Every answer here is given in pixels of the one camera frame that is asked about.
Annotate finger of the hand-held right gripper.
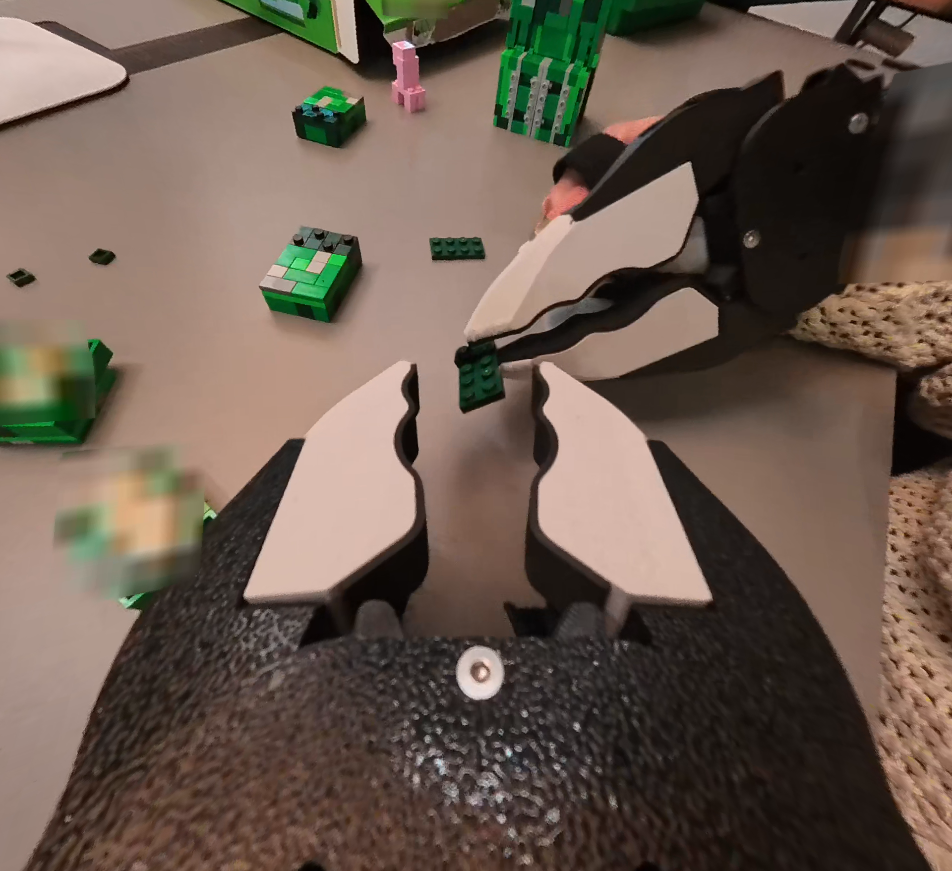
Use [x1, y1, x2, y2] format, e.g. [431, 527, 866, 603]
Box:
[463, 161, 705, 341]
[500, 284, 722, 383]

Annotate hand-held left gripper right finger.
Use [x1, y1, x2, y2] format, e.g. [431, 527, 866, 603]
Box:
[524, 361, 714, 638]

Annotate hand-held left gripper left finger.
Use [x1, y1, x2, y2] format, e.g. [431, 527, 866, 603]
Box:
[244, 360, 430, 604]

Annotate small green brick assembly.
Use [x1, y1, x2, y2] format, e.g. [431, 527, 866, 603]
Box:
[258, 225, 364, 324]

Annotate person's right forearm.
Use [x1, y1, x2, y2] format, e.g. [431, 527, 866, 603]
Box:
[788, 280, 952, 437]

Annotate green brick build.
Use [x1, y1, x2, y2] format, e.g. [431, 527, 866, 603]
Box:
[0, 338, 119, 447]

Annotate person's right hand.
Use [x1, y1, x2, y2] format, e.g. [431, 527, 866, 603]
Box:
[540, 115, 664, 222]

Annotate tall green blocky brick figure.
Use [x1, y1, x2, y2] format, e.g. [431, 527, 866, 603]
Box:
[491, 0, 630, 148]

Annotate pink brick pig figure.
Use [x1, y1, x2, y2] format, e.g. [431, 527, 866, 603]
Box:
[390, 40, 428, 113]

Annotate green brick cube head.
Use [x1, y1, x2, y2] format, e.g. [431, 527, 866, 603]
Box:
[291, 86, 367, 149]

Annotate scattered small green bricks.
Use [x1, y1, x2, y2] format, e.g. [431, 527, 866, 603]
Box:
[6, 246, 117, 289]

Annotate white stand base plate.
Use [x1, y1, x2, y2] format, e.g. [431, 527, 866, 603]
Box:
[0, 16, 129, 127]

